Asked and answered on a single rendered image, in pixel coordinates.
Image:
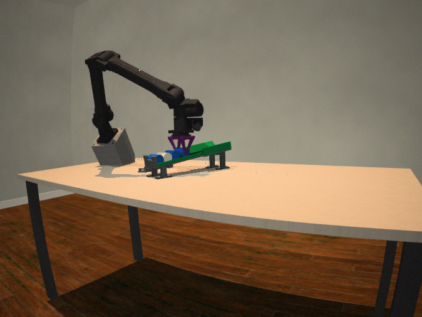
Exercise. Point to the beige plastic bar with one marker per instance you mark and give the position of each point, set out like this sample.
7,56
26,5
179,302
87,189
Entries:
166,156

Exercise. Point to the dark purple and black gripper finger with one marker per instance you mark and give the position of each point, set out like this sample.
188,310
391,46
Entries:
182,139
171,141

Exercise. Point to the dark blue plastic bar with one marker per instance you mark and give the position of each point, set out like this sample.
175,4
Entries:
159,158
180,150
175,154

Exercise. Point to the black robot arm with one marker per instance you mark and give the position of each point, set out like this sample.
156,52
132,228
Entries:
174,97

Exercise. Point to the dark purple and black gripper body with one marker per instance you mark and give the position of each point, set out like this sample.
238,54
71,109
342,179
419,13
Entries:
179,128

